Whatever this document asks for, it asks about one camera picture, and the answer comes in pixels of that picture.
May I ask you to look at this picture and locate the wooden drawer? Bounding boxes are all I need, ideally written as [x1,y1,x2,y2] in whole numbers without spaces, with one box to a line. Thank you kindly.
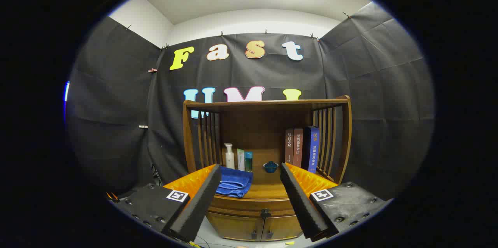
[208,197,298,217]

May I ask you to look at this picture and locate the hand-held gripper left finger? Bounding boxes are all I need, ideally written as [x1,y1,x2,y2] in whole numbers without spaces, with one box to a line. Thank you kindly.
[109,164,222,243]

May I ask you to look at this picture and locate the dark brown book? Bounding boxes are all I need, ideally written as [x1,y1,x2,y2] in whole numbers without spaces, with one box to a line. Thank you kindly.
[285,128,295,164]

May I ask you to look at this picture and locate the light brown book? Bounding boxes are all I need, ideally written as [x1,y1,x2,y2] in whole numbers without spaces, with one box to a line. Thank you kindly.
[293,127,304,168]

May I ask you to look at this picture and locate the white pump bottle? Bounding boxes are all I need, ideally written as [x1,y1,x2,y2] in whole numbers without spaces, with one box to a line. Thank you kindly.
[224,143,235,170]

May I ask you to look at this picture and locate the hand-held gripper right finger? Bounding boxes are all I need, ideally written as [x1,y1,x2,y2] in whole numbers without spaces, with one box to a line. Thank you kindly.
[280,162,393,243]

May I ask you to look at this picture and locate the wooden countertop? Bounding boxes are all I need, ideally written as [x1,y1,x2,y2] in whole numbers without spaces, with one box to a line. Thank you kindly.
[212,151,329,201]

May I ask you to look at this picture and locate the wooden cabinet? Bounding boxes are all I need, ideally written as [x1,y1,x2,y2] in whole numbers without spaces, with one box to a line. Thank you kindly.
[182,95,352,242]

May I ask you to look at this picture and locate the blue book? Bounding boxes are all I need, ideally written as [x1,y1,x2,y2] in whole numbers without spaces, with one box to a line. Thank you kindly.
[302,126,320,173]

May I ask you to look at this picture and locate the wooden cabinet door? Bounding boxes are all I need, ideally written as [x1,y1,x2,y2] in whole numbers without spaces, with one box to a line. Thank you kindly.
[206,212,265,241]
[261,214,304,242]

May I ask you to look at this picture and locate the blue folded towel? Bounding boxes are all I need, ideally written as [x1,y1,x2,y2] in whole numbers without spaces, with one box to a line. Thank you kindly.
[215,166,254,199]

